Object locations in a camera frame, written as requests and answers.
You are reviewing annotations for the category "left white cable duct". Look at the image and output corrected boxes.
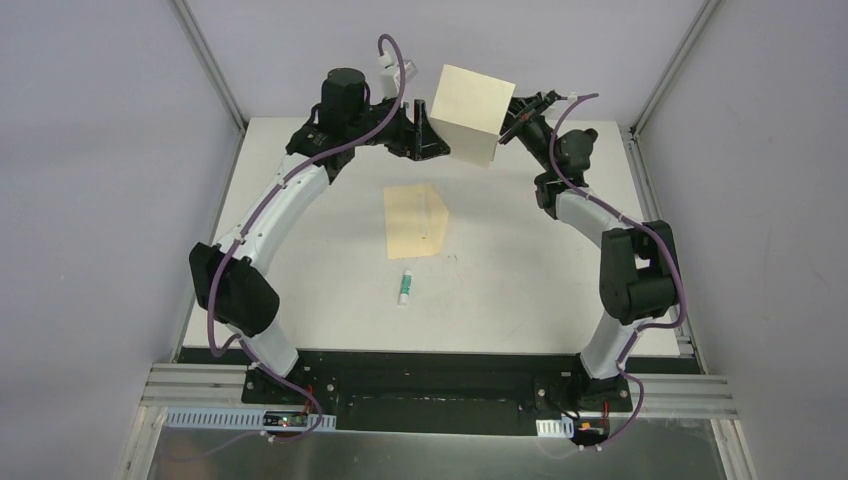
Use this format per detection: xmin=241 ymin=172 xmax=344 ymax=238
xmin=164 ymin=407 xmax=337 ymax=433

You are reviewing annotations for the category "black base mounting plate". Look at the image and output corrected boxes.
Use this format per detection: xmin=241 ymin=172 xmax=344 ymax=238
xmin=241 ymin=350 xmax=633 ymax=436

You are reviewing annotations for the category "cream paper envelope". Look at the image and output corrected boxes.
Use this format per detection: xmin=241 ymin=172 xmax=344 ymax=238
xmin=383 ymin=183 xmax=449 ymax=260

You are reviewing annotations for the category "white cable duct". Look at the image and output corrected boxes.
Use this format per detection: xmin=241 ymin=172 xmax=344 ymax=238
xmin=164 ymin=407 xmax=337 ymax=433
xmin=535 ymin=416 xmax=575 ymax=439

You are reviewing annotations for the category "green white glue stick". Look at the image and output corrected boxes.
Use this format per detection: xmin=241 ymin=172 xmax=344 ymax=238
xmin=398 ymin=269 xmax=413 ymax=307

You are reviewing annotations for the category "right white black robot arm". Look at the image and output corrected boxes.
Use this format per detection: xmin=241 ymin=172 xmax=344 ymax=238
xmin=499 ymin=91 xmax=681 ymax=410

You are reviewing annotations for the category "right white cable duct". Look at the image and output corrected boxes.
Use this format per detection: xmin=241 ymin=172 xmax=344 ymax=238
xmin=535 ymin=416 xmax=575 ymax=439

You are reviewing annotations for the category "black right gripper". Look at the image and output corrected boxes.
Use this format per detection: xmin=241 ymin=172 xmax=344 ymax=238
xmin=480 ymin=89 xmax=560 ymax=177

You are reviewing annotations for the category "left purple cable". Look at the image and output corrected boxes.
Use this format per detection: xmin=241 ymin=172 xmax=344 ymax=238
xmin=206 ymin=34 xmax=407 ymax=445

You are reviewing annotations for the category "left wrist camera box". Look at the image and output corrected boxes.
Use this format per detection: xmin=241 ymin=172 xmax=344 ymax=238
xmin=378 ymin=53 xmax=418 ymax=98

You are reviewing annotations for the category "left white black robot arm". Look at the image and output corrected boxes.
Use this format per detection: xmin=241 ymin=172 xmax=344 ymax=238
xmin=189 ymin=60 xmax=450 ymax=405

